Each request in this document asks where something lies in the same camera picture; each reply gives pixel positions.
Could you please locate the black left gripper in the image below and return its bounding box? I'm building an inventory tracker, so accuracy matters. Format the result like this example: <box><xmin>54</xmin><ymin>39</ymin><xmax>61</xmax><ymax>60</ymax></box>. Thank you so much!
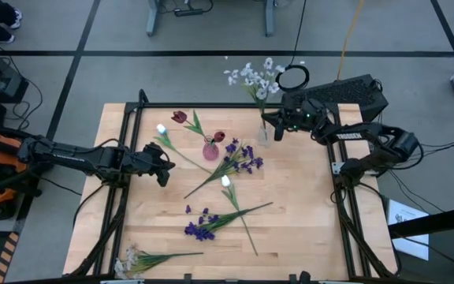
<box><xmin>131</xmin><ymin>142</ymin><xmax>176</xmax><ymax>189</ymax></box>

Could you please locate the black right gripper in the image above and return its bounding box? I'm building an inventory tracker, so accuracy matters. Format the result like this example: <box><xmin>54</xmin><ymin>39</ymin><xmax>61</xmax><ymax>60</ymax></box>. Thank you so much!
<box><xmin>262</xmin><ymin>97</ymin><xmax>326</xmax><ymax>142</ymax></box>

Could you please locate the white blossom flower spray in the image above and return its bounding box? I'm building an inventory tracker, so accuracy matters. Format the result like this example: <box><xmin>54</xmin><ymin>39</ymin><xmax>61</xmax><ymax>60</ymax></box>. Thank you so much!
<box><xmin>113</xmin><ymin>244</ymin><xmax>205</xmax><ymax>280</ymax></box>
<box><xmin>223</xmin><ymin>57</ymin><xmax>287</xmax><ymax>141</ymax></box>

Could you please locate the white tulip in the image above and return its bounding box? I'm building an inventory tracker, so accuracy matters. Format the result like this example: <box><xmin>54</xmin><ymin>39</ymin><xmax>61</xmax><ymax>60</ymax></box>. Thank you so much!
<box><xmin>154</xmin><ymin>123</ymin><xmax>214</xmax><ymax>174</ymax></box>
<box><xmin>219</xmin><ymin>174</ymin><xmax>259</xmax><ymax>257</ymax></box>

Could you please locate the purple blossom flower spray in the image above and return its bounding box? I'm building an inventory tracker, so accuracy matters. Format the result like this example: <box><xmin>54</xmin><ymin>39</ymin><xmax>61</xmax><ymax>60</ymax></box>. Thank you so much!
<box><xmin>182</xmin><ymin>137</ymin><xmax>266</xmax><ymax>200</ymax></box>
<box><xmin>183</xmin><ymin>201</ymin><xmax>274</xmax><ymax>242</ymax></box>

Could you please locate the dark red tulip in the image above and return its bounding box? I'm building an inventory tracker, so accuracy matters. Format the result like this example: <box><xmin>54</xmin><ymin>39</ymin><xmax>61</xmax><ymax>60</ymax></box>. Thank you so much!
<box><xmin>210</xmin><ymin>130</ymin><xmax>227</xmax><ymax>149</ymax></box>
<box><xmin>170</xmin><ymin>109</ymin><xmax>208</xmax><ymax>139</ymax></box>

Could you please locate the clear glass vase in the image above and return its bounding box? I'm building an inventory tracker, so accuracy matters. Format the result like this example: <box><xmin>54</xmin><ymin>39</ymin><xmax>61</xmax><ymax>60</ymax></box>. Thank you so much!
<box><xmin>257</xmin><ymin>118</ymin><xmax>275</xmax><ymax>148</ymax></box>

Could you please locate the pink glass vase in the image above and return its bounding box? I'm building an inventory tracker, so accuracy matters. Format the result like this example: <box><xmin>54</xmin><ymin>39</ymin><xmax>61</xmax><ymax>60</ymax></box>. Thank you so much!
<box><xmin>202</xmin><ymin>135</ymin><xmax>221</xmax><ymax>162</ymax></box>

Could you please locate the black computer case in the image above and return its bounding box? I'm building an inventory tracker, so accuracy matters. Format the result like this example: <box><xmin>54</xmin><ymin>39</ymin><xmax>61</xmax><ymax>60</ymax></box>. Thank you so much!
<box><xmin>281</xmin><ymin>73</ymin><xmax>389</xmax><ymax>123</ymax></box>

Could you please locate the grey desk leg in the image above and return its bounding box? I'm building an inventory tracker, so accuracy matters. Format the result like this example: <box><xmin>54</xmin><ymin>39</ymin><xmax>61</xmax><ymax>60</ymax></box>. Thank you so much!
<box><xmin>264</xmin><ymin>0</ymin><xmax>277</xmax><ymax>37</ymax></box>
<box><xmin>146</xmin><ymin>0</ymin><xmax>161</xmax><ymax>37</ymax></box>

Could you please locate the black power strip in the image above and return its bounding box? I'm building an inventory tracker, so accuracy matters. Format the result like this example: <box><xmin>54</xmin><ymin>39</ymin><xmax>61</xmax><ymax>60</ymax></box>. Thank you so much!
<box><xmin>173</xmin><ymin>7</ymin><xmax>205</xmax><ymax>17</ymax></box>

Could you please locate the white paper sheet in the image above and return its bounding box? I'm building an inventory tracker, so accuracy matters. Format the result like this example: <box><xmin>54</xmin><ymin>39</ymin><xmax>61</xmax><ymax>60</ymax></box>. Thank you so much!
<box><xmin>386</xmin><ymin>199</ymin><xmax>430</xmax><ymax>261</ymax></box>

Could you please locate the black metal beam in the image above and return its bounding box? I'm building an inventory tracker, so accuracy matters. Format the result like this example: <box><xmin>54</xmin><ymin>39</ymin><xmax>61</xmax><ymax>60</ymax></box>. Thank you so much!
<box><xmin>388</xmin><ymin>203</ymin><xmax>454</xmax><ymax>239</ymax></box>

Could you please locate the black metal table frame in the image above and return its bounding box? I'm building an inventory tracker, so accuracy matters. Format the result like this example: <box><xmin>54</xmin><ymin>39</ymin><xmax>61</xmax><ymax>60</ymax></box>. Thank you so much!
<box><xmin>69</xmin><ymin>89</ymin><xmax>402</xmax><ymax>279</ymax></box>

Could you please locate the black coiled cable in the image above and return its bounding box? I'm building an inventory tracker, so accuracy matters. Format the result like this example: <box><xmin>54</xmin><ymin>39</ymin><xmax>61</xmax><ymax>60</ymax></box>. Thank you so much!
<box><xmin>275</xmin><ymin>0</ymin><xmax>311</xmax><ymax>93</ymax></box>

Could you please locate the yellow cable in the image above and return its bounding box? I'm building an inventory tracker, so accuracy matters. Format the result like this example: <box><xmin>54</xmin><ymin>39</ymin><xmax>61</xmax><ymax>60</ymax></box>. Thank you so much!
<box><xmin>336</xmin><ymin>0</ymin><xmax>366</xmax><ymax>80</ymax></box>

